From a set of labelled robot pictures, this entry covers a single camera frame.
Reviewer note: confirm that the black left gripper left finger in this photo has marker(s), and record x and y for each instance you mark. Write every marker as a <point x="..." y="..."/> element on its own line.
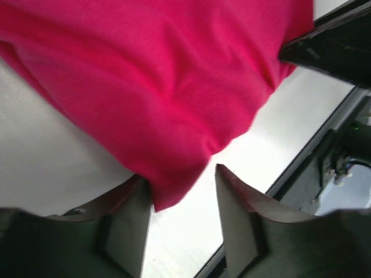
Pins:
<point x="105" y="237"/>

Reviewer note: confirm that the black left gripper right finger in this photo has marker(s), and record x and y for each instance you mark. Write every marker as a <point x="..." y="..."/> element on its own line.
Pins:
<point x="265" y="238"/>

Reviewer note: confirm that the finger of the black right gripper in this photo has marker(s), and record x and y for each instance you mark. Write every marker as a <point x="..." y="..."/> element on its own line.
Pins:
<point x="339" y="48"/>

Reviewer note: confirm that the pink t shirt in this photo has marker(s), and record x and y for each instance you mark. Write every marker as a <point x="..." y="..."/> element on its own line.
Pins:
<point x="161" y="85"/>

